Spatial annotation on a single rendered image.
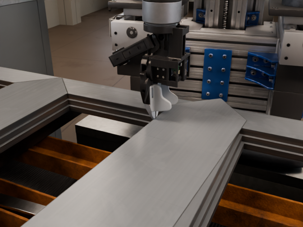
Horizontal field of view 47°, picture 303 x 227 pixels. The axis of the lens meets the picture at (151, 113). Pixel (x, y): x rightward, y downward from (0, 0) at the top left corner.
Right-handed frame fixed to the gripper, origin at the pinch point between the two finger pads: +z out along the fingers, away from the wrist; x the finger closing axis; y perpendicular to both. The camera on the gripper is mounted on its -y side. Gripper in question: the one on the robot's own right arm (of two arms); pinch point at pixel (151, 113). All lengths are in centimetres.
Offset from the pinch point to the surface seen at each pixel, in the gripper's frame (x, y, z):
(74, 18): 425, -345, 78
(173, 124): -1.7, 5.9, 0.6
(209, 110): 8.5, 10.8, 0.6
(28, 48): 37, -71, 3
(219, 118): 5.4, 14.0, 0.6
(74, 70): 224, -197, 87
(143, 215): -29.1, 12.5, 0.6
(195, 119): 2.5, 9.3, 0.6
